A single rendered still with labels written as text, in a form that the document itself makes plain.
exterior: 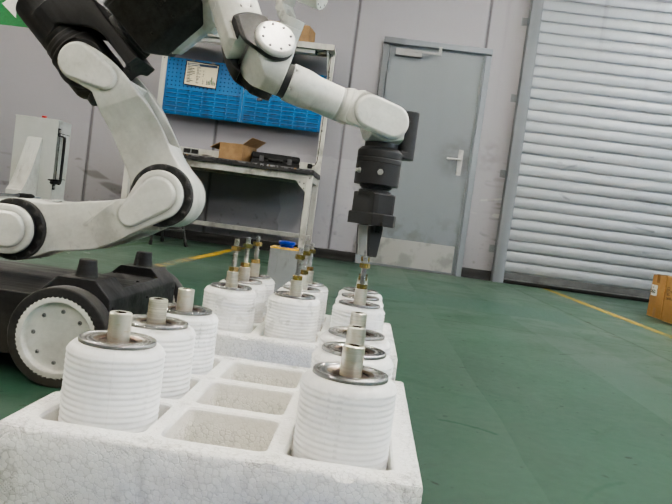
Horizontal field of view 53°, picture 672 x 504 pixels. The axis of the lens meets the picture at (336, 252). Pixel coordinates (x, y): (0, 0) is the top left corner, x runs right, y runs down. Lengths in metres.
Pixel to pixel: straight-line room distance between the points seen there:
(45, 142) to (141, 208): 3.39
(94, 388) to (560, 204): 6.00
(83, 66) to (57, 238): 0.39
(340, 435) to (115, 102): 1.12
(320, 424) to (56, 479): 0.24
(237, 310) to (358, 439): 0.60
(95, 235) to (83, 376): 0.96
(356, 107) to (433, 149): 5.12
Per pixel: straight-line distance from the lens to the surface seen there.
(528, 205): 6.42
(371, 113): 1.27
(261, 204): 6.41
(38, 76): 7.21
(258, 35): 1.26
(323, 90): 1.28
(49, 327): 1.44
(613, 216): 6.64
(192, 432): 0.77
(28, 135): 4.96
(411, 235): 6.33
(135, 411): 0.69
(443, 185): 6.36
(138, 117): 1.60
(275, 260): 1.60
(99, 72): 1.62
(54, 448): 0.68
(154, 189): 1.53
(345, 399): 0.63
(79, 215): 1.64
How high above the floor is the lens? 0.40
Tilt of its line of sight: 3 degrees down
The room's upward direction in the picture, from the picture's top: 8 degrees clockwise
